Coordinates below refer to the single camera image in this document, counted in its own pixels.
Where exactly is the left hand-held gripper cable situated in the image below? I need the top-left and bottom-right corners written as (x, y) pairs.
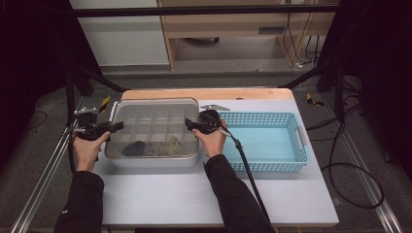
top-left (65, 124), bottom-right (79, 174)

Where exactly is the person's right hand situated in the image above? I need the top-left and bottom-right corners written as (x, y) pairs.
top-left (191, 117), bottom-right (228, 159)

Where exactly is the light blue plastic basket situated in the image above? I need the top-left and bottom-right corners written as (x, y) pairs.
top-left (217, 111), bottom-right (311, 173)

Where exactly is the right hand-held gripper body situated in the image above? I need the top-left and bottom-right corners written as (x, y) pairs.
top-left (195, 103), bottom-right (231, 135)

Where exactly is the light wooden desk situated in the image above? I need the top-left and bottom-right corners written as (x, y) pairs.
top-left (156, 0), bottom-right (341, 71)

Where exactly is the thin black floor cable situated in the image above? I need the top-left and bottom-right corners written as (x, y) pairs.
top-left (30, 111), bottom-right (49, 130)

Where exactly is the black looped floor cable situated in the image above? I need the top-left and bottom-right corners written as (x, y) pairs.
top-left (322, 161), bottom-right (386, 210)

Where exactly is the black sock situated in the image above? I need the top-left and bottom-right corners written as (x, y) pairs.
top-left (121, 140), bottom-right (147, 158)

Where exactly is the black metal stand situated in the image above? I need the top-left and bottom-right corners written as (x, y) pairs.
top-left (62, 61), bottom-right (130, 127)
top-left (278, 61), bottom-right (347, 124)

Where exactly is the black hanging cable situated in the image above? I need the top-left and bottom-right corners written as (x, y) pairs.
top-left (282, 13), bottom-right (323, 67)

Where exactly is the white cabinet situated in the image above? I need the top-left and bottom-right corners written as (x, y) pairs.
top-left (67, 0), bottom-right (171, 68)

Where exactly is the aluminium floor rail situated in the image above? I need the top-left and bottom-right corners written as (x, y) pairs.
top-left (324, 93), bottom-right (405, 233)
top-left (9, 96), bottom-right (89, 233)

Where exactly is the white divided storage box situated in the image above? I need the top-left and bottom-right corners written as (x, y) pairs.
top-left (104, 99), bottom-right (202, 170)

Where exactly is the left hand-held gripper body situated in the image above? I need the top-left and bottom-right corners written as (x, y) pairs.
top-left (72, 107), bottom-right (112, 142)

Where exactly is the black curtain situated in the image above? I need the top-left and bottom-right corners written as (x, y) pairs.
top-left (319, 0), bottom-right (412, 182)
top-left (0, 0), bottom-right (102, 171)

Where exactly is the yellow and black tape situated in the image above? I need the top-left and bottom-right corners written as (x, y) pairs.
top-left (305, 92), bottom-right (325, 108)
top-left (98, 95), bottom-right (112, 114)

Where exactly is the translucent grey box lid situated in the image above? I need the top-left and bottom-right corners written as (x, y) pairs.
top-left (105, 97), bottom-right (200, 160)

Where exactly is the right hand-held gripper cable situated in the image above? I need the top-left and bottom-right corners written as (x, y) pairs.
top-left (217, 124), bottom-right (272, 227)

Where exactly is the hand-held gripper cable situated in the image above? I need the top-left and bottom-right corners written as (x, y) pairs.
top-left (65, 124), bottom-right (79, 174)
top-left (217, 124), bottom-right (272, 227)

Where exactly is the person's left hand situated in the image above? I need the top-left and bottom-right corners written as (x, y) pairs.
top-left (71, 130), bottom-right (112, 173)

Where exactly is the black horizontal bar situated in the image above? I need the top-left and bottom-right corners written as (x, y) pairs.
top-left (69, 4), bottom-right (340, 18)

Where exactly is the yellow hanging cable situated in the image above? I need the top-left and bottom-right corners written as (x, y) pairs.
top-left (291, 13), bottom-right (315, 68)

